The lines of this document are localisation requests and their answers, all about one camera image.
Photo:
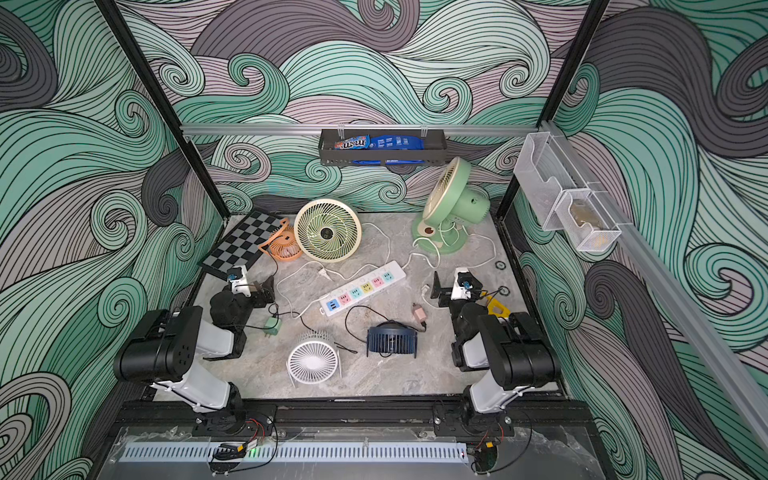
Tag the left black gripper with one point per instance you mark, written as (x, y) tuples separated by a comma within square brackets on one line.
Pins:
[(267, 292)]

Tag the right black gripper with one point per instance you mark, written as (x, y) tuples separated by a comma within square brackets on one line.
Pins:
[(450, 298)]

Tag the pink usb charger plug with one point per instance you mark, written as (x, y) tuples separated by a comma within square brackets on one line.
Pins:
[(419, 313)]

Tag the green usb charger plug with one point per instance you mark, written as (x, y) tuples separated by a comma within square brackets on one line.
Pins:
[(272, 326)]

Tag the white power strip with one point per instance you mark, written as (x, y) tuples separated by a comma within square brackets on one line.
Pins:
[(361, 288)]

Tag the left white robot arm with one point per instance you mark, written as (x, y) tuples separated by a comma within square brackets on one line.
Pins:
[(165, 349)]

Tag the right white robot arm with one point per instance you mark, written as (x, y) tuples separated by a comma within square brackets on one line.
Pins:
[(508, 348)]

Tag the orange small fan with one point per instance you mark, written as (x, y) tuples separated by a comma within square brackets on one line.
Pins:
[(282, 245)]

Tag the dark blue small fan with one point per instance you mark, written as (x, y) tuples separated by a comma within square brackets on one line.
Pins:
[(392, 338)]

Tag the white small cage fan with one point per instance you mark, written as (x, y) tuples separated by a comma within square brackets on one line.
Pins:
[(314, 359)]

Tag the cream round desk fan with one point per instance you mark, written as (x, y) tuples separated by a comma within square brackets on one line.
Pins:
[(327, 230)]

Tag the green standing desk fan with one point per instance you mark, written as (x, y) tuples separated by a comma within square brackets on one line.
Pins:
[(452, 204)]

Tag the yellow triangle piece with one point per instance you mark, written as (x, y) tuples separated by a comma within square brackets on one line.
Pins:
[(496, 308)]

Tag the black white chessboard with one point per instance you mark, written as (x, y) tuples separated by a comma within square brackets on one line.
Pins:
[(241, 247)]

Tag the blue candy bag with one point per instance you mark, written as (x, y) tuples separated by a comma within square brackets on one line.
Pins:
[(383, 142)]

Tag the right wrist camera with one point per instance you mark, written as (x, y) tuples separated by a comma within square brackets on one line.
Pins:
[(466, 286)]

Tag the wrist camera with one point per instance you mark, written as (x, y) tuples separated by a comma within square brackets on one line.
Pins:
[(466, 286), (239, 283)]

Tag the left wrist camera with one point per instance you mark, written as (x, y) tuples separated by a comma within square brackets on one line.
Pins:
[(239, 283)]

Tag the black wall shelf basket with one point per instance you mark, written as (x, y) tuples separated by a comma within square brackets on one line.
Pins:
[(435, 150)]

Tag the small clear wall bin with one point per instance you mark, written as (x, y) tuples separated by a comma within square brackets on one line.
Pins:
[(586, 224)]

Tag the clear plastic wall bin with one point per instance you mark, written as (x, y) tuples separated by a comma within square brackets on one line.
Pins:
[(545, 171)]

